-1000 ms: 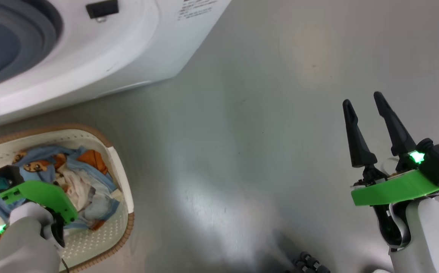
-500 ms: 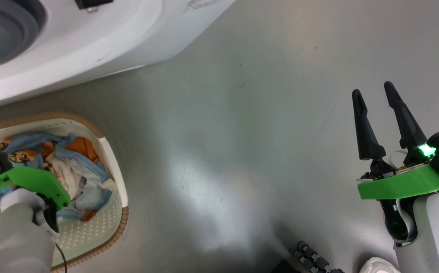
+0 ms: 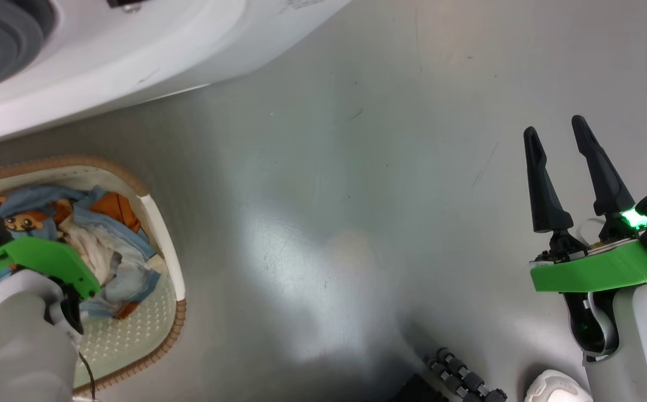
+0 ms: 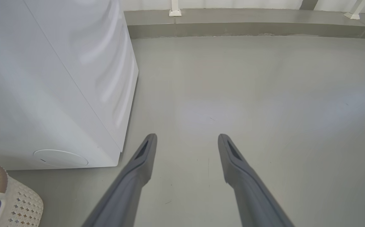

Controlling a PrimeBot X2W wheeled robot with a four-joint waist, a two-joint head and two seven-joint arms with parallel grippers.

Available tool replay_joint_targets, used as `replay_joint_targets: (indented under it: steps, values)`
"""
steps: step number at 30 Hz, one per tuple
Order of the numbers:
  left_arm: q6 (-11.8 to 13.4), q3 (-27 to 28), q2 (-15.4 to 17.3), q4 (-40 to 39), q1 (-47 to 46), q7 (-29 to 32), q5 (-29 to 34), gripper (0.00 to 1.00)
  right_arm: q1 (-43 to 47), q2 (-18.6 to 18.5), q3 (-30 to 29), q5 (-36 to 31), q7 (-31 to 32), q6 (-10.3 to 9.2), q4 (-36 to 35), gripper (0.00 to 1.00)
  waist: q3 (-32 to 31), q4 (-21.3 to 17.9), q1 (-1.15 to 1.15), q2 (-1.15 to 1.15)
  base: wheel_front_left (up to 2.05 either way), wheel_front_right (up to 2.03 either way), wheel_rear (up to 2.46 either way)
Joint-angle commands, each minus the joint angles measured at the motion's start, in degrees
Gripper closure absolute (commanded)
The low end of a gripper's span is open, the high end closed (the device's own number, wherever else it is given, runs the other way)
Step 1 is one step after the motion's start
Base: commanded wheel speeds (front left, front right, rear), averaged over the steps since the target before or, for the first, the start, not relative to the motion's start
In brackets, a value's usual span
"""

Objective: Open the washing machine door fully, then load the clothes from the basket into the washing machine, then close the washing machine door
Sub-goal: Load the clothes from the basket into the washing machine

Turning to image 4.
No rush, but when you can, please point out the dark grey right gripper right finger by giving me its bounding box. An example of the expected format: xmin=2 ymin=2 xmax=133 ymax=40
xmin=218 ymin=134 xmax=295 ymax=227

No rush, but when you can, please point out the cream perforated basket brown rim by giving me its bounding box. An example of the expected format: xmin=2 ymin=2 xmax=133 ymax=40
xmin=0 ymin=162 xmax=44 ymax=227

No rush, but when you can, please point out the white front-load washing machine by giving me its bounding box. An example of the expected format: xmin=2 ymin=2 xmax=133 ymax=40
xmin=0 ymin=0 xmax=139 ymax=171

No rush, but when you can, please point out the white frame post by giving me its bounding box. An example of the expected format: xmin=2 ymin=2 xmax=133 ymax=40
xmin=343 ymin=0 xmax=365 ymax=20
xmin=169 ymin=0 xmax=182 ymax=17

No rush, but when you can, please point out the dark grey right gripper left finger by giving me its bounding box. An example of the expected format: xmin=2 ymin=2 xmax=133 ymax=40
xmin=82 ymin=133 xmax=158 ymax=227

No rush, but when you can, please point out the round white filter cover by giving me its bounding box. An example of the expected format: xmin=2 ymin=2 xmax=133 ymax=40
xmin=33 ymin=149 xmax=89 ymax=168

